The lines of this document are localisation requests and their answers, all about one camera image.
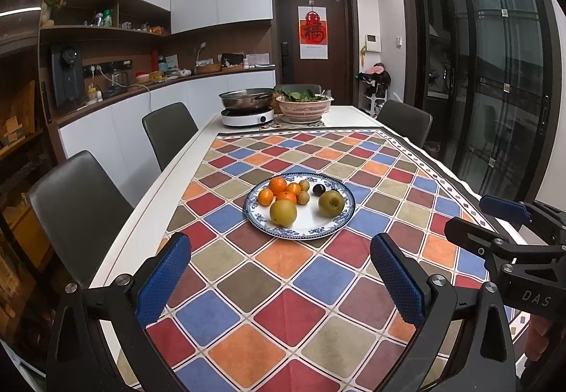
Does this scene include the pink plastic basket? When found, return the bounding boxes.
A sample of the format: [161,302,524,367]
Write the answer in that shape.
[276,95,335,123]

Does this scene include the dark brown door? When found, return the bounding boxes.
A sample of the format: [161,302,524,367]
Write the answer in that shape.
[272,0,358,94]

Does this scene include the pink and dark clothing pile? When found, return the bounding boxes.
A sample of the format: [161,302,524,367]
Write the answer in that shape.
[356,64,392,86]

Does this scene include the green pear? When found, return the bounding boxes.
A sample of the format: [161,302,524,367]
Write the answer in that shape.
[318,190,346,216]

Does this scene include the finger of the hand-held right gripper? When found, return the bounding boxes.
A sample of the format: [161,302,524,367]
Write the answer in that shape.
[479,194,566,242]
[443,216,566,265]

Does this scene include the colourful checkered tablecloth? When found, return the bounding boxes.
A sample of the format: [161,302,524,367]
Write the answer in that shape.
[112,126,531,392]

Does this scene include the grey dining chair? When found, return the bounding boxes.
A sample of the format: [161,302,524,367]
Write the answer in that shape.
[27,150,135,289]
[377,99,433,150]
[274,83,323,96]
[141,101,200,174]

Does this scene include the person's right hand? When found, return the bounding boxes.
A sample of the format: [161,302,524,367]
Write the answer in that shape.
[523,311,558,359]

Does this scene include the white lower cabinet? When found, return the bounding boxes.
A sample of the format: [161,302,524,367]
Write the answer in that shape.
[57,69,277,163]

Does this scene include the wooden wall shelf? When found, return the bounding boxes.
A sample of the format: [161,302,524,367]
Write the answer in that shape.
[40,0,173,39]

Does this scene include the blue and white plate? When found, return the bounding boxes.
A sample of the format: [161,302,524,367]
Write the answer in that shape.
[244,172,357,240]

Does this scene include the black countertop appliance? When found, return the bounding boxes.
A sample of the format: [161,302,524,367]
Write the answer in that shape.
[50,43,86,107]

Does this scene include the large yellow pear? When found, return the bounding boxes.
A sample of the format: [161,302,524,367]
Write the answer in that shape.
[270,199,298,228]

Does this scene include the black glass sliding door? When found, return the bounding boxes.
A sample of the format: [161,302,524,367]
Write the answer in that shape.
[400,0,566,207]

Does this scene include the red and white wall poster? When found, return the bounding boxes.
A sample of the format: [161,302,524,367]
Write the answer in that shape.
[298,6,330,60]

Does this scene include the green leafy vegetables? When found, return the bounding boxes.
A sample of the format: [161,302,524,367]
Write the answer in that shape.
[279,88,330,103]

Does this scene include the steel pan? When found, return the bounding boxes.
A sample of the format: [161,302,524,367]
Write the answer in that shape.
[218,88,275,112]

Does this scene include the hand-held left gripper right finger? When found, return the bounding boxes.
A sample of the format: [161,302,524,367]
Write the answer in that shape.
[369,233,518,392]

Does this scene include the white rack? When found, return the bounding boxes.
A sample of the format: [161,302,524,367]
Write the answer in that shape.
[359,80,390,114]

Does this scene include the white power cable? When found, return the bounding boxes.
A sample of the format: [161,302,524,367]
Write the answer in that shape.
[95,65,153,110]

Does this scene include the brown wooden bookcase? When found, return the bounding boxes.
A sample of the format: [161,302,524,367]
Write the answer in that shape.
[0,7,60,331]

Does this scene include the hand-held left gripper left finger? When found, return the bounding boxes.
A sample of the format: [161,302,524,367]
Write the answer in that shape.
[46,232,193,392]

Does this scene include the white induction cooker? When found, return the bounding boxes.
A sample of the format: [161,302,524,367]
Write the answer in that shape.
[220,107,276,128]

